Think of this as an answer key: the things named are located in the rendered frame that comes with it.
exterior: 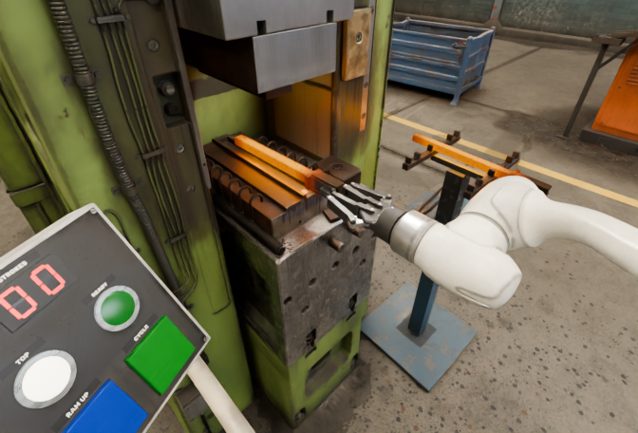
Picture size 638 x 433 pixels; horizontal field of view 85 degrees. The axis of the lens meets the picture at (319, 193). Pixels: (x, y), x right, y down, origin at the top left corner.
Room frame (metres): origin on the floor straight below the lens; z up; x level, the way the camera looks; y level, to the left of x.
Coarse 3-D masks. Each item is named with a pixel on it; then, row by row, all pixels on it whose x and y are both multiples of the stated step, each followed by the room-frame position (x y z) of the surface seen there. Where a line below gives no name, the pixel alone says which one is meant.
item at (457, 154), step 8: (416, 136) 1.10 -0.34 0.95; (424, 136) 1.10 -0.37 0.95; (424, 144) 1.07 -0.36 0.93; (432, 144) 1.05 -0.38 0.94; (440, 144) 1.04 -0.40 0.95; (440, 152) 1.02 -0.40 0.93; (448, 152) 1.00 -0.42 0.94; (456, 152) 0.99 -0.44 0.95; (464, 152) 0.99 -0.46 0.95; (464, 160) 0.96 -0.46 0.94; (472, 160) 0.94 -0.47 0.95; (480, 160) 0.93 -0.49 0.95; (480, 168) 0.91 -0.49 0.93; (488, 168) 0.90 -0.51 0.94; (496, 168) 0.89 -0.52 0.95; (504, 168) 0.89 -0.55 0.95; (496, 176) 0.88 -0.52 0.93; (504, 176) 0.86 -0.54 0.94; (520, 176) 0.84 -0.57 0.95; (528, 176) 0.84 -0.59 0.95; (536, 184) 0.79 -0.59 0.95; (544, 184) 0.79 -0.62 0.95; (544, 192) 0.78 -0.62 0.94
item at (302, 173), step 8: (240, 136) 0.92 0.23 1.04; (240, 144) 0.89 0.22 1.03; (248, 144) 0.86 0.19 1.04; (256, 144) 0.86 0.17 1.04; (256, 152) 0.83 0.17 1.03; (264, 152) 0.81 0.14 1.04; (272, 152) 0.81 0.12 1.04; (272, 160) 0.78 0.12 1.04; (280, 160) 0.76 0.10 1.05; (288, 160) 0.76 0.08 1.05; (280, 168) 0.76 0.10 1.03; (288, 168) 0.74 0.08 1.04; (296, 168) 0.72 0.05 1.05; (304, 168) 0.72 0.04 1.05; (296, 176) 0.71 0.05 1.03; (304, 176) 0.69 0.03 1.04; (312, 176) 0.67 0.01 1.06; (320, 176) 0.67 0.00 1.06; (328, 176) 0.67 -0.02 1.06; (328, 184) 0.64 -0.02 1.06; (336, 184) 0.63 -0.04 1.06; (344, 184) 0.64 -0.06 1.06
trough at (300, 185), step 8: (232, 144) 0.97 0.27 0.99; (240, 152) 0.92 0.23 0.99; (248, 152) 0.92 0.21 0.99; (256, 160) 0.87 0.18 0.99; (264, 160) 0.86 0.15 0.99; (272, 168) 0.83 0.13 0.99; (280, 176) 0.79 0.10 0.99; (288, 176) 0.78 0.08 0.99; (296, 184) 0.75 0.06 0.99; (304, 184) 0.74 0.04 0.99; (312, 192) 0.71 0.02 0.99
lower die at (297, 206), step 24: (216, 144) 0.96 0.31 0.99; (264, 144) 0.96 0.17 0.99; (216, 168) 0.84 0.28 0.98; (240, 168) 0.82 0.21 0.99; (264, 168) 0.80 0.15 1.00; (216, 192) 0.79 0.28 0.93; (264, 192) 0.71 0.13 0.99; (288, 192) 0.71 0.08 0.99; (264, 216) 0.63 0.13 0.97; (288, 216) 0.64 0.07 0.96; (312, 216) 0.70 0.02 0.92
